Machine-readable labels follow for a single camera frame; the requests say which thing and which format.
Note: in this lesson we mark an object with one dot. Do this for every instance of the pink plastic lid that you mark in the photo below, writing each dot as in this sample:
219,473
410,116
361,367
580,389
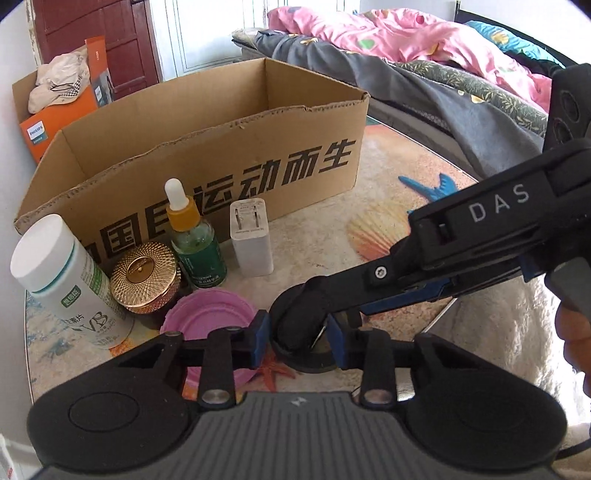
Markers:
207,314

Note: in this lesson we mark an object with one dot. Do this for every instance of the teal pillow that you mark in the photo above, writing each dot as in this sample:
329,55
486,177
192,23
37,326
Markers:
512,41

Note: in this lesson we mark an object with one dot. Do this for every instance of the white panelled door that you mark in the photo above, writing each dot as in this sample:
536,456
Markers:
203,32

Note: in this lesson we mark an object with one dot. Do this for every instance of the dark red wooden door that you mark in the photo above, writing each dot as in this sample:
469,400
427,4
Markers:
101,32

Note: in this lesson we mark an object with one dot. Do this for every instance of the black round container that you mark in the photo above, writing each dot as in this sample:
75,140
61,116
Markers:
302,357

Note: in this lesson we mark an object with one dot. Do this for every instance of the dark jar with gold lid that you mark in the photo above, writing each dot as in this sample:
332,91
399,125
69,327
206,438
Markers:
145,281

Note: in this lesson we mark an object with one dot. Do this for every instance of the green dropper bottle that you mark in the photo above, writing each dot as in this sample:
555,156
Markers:
196,244

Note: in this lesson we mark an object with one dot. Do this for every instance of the white pill bottle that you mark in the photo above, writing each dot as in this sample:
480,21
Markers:
69,286

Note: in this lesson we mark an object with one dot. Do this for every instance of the small cardboard box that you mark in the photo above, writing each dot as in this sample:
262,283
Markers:
25,99

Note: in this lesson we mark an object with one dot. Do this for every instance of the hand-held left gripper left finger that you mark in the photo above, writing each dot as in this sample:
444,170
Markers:
261,340

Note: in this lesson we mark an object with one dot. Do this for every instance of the olive floral blanket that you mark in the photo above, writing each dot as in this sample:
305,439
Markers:
480,90

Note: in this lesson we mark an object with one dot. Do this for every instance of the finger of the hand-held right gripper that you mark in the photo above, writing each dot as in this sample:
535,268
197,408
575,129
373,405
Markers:
341,290
411,293

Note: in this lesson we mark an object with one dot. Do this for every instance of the large printed cardboard box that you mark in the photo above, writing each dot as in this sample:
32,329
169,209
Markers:
286,152

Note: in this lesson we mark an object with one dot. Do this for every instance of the beige cap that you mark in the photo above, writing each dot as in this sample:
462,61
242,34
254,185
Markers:
57,83

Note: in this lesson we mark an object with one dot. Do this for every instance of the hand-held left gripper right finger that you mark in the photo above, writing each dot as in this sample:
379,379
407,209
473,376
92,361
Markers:
336,342

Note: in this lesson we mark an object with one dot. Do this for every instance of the white power adapter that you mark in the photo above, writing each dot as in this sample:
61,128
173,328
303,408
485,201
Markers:
251,240

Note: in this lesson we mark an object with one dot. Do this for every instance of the orange product box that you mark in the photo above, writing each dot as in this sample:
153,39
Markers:
69,110

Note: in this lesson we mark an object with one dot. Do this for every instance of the person's right hand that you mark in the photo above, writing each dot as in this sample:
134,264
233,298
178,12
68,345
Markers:
575,339

